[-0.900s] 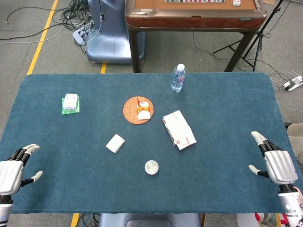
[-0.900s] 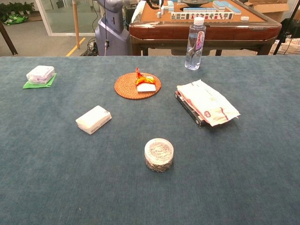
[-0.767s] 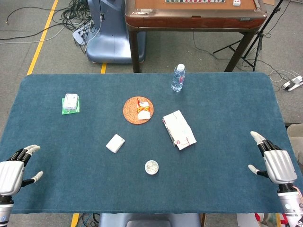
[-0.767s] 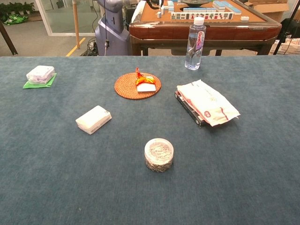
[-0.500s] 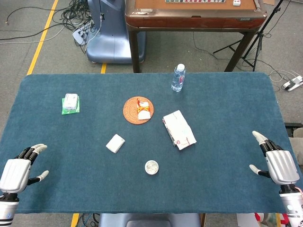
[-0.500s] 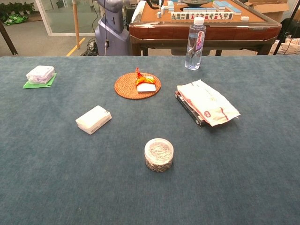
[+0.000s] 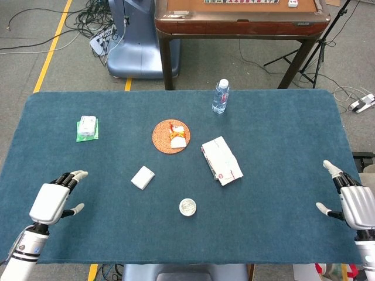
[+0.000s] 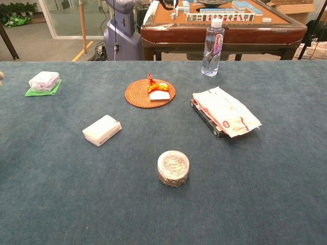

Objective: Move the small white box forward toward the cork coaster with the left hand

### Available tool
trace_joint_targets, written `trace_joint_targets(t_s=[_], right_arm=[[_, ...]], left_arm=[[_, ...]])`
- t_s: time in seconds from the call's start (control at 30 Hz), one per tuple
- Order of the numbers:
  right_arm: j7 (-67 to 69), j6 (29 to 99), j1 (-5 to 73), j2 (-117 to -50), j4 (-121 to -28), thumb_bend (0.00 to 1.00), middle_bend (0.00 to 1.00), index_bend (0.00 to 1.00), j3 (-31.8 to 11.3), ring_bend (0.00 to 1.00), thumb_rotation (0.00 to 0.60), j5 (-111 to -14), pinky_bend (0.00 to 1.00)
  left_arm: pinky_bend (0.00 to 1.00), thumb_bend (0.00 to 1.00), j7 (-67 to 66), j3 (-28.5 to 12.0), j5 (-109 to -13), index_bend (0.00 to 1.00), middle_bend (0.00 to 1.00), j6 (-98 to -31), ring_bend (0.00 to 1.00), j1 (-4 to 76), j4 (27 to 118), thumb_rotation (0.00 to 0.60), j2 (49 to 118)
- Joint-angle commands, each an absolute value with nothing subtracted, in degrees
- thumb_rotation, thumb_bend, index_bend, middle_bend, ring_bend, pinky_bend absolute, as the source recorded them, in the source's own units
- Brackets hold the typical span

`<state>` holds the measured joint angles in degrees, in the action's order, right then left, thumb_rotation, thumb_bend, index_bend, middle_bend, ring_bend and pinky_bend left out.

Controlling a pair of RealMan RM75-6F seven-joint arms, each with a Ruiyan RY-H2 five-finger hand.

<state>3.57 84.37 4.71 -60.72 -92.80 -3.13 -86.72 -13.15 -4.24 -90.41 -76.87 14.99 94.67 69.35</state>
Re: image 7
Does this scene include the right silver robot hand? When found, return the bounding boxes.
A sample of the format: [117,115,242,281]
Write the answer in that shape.
[315,159,375,231]

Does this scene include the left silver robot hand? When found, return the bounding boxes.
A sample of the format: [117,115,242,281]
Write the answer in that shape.
[29,170,89,225]

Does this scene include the small white pink box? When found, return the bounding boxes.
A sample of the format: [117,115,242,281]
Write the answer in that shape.
[131,166,155,191]

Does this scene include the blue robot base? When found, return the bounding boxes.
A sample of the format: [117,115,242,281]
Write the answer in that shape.
[106,0,181,79]

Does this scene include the round white tin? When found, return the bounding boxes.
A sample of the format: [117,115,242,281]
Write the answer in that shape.
[179,198,197,217]

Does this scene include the large white tissue package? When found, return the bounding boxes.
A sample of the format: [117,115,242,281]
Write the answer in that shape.
[200,136,244,187]

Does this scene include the green wipes packet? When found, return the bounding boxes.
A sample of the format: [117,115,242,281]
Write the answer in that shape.
[76,117,100,143]

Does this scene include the blue table cloth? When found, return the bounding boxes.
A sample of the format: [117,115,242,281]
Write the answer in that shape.
[0,89,370,265]

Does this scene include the orange woven coaster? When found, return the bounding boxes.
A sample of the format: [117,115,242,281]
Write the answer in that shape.
[152,119,192,154]

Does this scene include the white packet with orange ribbon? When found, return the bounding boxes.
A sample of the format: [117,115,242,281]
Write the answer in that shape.
[169,121,188,149]

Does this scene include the blue robot chassis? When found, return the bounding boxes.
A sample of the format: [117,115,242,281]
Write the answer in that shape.
[121,263,250,281]

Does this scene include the black tripod stand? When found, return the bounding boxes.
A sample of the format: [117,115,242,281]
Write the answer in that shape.
[263,0,352,89]

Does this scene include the white power strip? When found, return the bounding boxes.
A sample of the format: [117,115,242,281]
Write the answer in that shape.
[89,25,118,56]

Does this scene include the clear plastic water bottle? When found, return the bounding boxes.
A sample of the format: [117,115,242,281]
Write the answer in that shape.
[212,78,230,115]

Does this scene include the brown mahjong table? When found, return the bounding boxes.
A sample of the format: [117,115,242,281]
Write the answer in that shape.
[154,0,332,91]

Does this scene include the row of mahjong tiles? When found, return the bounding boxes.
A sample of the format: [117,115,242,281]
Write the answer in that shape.
[204,0,280,5]

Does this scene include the black cable bundle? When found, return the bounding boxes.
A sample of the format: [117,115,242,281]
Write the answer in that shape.
[74,0,125,39]

